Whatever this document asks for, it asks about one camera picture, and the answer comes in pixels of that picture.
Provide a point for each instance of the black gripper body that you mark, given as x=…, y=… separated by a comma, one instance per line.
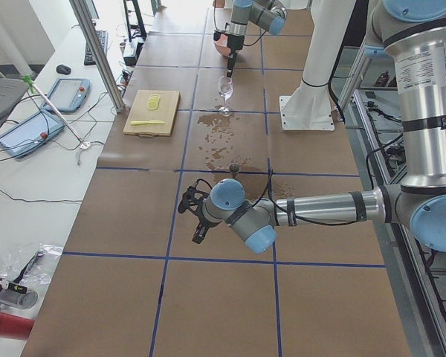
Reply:
x=204, y=223
x=232, y=44

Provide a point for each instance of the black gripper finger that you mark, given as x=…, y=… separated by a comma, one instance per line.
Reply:
x=182, y=206
x=231, y=62
x=200, y=232

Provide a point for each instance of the steel cocktail jigger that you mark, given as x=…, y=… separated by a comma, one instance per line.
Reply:
x=234, y=169

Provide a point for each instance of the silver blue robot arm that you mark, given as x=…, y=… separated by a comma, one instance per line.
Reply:
x=413, y=33
x=267, y=15

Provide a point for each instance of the clear wine glass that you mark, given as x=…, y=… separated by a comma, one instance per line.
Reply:
x=225, y=89

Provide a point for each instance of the pink bowl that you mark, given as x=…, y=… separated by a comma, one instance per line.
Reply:
x=220, y=43

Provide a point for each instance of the bamboo cutting board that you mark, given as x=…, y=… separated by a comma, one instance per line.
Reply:
x=168, y=105

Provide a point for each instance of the yellow plastic knife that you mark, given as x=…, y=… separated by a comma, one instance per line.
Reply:
x=146, y=122

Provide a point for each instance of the blue teach pendant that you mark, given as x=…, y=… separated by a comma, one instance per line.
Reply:
x=30, y=134
x=69, y=94

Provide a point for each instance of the black computer mouse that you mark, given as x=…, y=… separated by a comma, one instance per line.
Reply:
x=63, y=69

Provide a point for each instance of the red bottle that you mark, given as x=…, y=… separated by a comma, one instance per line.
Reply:
x=15, y=327

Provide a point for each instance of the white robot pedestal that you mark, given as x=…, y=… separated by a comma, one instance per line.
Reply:
x=309, y=107

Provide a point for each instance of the aluminium frame post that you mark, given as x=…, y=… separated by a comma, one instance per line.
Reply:
x=84, y=19

